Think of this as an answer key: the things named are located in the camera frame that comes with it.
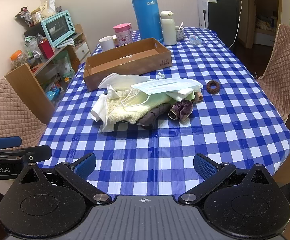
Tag light blue face mask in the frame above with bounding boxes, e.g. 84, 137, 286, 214
121, 77, 203, 106

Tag white paper towel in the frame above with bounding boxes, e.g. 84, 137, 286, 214
165, 88, 194, 100

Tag white cloth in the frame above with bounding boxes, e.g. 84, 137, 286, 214
91, 90, 118, 133

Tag stack of papers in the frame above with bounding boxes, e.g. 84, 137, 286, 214
55, 38, 76, 49

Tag white mug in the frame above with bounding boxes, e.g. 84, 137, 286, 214
99, 36, 115, 52

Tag purple velvet scrunchie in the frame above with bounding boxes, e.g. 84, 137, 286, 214
169, 99, 194, 125

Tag orange lid plastic jar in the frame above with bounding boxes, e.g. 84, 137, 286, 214
10, 50, 30, 71

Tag red box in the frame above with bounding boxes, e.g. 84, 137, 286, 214
37, 41, 55, 59

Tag white cable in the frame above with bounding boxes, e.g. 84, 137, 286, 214
230, 0, 243, 50

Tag small patterned cup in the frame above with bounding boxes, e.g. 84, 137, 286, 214
175, 26, 185, 42

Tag pale yellow towel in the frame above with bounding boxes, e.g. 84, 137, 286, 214
106, 85, 172, 126

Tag black appliance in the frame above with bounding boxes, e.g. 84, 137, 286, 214
24, 22, 45, 38

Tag brown knit scrunchie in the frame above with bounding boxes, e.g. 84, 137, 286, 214
207, 80, 221, 95

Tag brown cardboard box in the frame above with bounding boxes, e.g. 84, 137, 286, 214
83, 37, 173, 92

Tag black snack bag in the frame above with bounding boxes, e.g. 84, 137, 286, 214
15, 6, 33, 27

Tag white insulated bottle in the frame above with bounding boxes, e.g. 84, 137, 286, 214
160, 10, 177, 46

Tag clear plastic wrapper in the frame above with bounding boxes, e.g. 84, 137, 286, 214
189, 34, 202, 45

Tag blue thermos flask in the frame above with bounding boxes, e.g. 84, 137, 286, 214
132, 0, 165, 43

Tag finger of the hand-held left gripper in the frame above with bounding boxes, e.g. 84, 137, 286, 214
0, 136, 22, 150
0, 144, 53, 166

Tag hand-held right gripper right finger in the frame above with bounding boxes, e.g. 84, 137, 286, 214
178, 152, 273, 206

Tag pink lidded cup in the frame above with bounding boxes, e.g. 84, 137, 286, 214
113, 23, 133, 47

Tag dark mini fridge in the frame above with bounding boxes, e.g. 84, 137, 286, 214
197, 0, 241, 48

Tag teal toaster oven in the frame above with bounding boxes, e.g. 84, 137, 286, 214
40, 10, 77, 48

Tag dark grey cloth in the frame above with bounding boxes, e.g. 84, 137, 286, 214
136, 102, 172, 130

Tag blue packet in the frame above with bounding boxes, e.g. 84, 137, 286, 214
46, 90, 61, 102

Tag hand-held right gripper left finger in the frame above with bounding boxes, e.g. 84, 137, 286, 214
16, 152, 113, 206

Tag pile of snack bags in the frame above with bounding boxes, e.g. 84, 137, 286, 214
31, 0, 57, 22

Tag wooden shelf unit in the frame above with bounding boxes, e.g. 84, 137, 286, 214
4, 24, 91, 125

